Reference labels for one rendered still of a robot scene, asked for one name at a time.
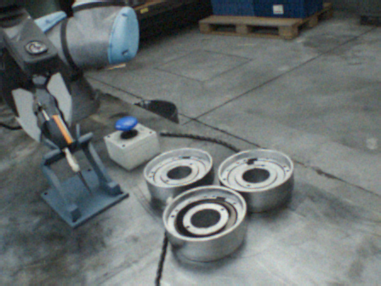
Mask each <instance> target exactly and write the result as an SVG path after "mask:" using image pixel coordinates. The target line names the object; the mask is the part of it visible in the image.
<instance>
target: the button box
mask: <svg viewBox="0 0 381 286"><path fill-rule="evenodd" d="M132 131H133V133H132V134H125V131H117V132H115V133H114V134H110V135H107V136H106V137H105V143H106V146H107V148H108V152H109V154H110V158H111V159H113V160H114V161H115V162H116V163H119V165H122V167H124V168H125V169H126V170H127V171H130V170H131V169H134V168H135V167H138V166H139V165H141V164H142V163H145V162H147V161H149V160H150V159H152V158H154V157H156V156H158V155H160V154H161V151H160V146H159V144H158V138H157V137H156V132H155V131H153V130H151V129H148V128H146V127H145V126H142V125H141V124H138V125H137V126H136V127H135V128H133V129H132Z"/></svg>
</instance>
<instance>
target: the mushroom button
mask: <svg viewBox="0 0 381 286"><path fill-rule="evenodd" d="M137 125H138V120H137V119H136V118H135V117H124V118H121V119H120V120H117V122H116V129H117V130H118V131H125V134H132V133H133V131H132V129H133V128H135V127H136V126H137Z"/></svg>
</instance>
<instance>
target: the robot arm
mask: <svg viewBox="0 0 381 286"><path fill-rule="evenodd" d="M24 1H25V0H0V95H1V97H2V98H3V100H4V102H5V103H6V105H8V107H9V108H10V109H11V111H12V112H13V114H14V116H15V117H16V118H17V120H18V121H19V123H20V124H21V126H22V127H23V129H24V130H25V131H26V132H27V134H29V135H30V136H31V137H32V138H33V139H35V140H36V141H37V142H39V143H40V142H42V130H40V129H39V127H38V126H37V117H36V115H35V114H34V112H33V110H32V105H33V103H34V99H33V97H32V93H31V92H29V91H27V90H24V89H22V88H20V86H19V84H18V83H21V84H23V85H24V86H27V84H28V82H29V80H30V79H33V82H34V83H35V86H36V88H37V103H38V102H42V104H45V105H46V106H47V110H46V111H47V114H48V115H49V117H50V119H51V118H52V116H54V115H57V116H58V115H60V118H61V120H62V121H63V123H64V125H65V126H66V129H67V130H68V129H69V128H70V126H71V123H75V122H77V121H80V120H82V119H83V118H85V117H88V116H90V115H92V114H93V113H95V112H96V111H97V110H98V109H99V108H100V106H101V103H100V98H99V96H98V94H97V93H95V92H96V91H94V89H93V87H92V85H90V83H89V82H88V80H87V78H85V76H84V74H83V70H82V69H89V68H94V67H102V66H109V65H113V66H115V65H118V64H120V63H126V62H129V61H131V60H132V59H133V57H134V56H135V55H136V53H137V49H138V46H139V26H138V21H137V20H136V15H135V12H134V10H133V9H131V8H130V7H126V2H125V0H77V1H76V2H75V3H74V4H73V6H72V9H73V15H74V17H71V18H68V19H67V18H66V14H65V12H57V13H55V14H50V15H46V16H45V17H41V18H40V19H38V20H33V19H32V17H31V16H30V15H29V14H28V13H27V11H26V10H25V9H24V7H22V5H18V6H17V5H16V3H20V2H24Z"/></svg>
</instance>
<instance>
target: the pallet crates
mask: <svg viewBox="0 0 381 286"><path fill-rule="evenodd" d="M211 3H212V6H213V15H211V16H209V18H206V19H203V20H199V22H200V23H199V26H200V32H201V34H210V35H228V36H237V37H263V38H272V39H288V40H293V39H295V38H297V37H298V29H306V30H310V29H313V28H314V27H316V26H317V19H331V18H332V17H333V8H332V6H333V4H332V3H324V2H323V0H211ZM214 24H219V25H220V26H236V31H222V30H215V27H214ZM254 27H266V28H278V29H279V34H276V33H264V32H254V31H253V28H254Z"/></svg>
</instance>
